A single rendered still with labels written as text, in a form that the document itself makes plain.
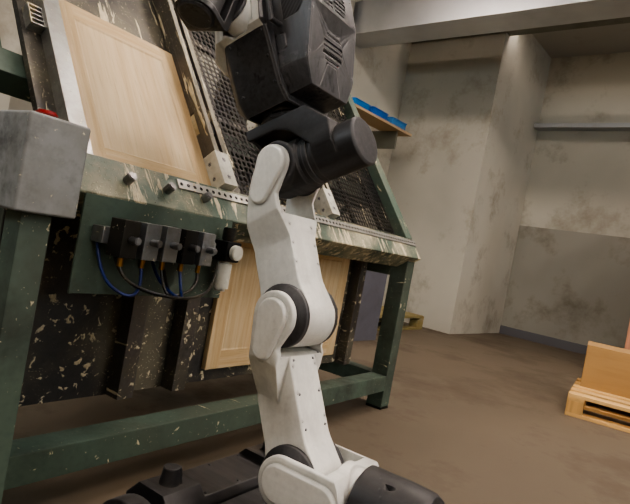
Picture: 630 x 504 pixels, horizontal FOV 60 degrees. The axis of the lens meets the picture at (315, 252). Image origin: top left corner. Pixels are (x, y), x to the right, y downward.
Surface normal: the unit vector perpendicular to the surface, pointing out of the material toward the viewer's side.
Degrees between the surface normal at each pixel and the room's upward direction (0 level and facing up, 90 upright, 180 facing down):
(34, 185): 90
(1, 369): 90
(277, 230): 111
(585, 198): 90
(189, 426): 90
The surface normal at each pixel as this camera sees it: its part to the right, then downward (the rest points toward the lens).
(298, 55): -0.56, -0.09
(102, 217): 0.81, 0.15
